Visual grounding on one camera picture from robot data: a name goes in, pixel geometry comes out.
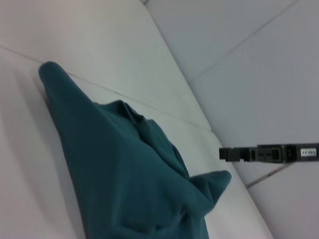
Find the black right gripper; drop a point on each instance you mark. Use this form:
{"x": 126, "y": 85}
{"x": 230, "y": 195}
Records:
{"x": 284, "y": 153}

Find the blue t-shirt with pink print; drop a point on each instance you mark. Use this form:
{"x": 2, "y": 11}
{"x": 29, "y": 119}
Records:
{"x": 119, "y": 161}

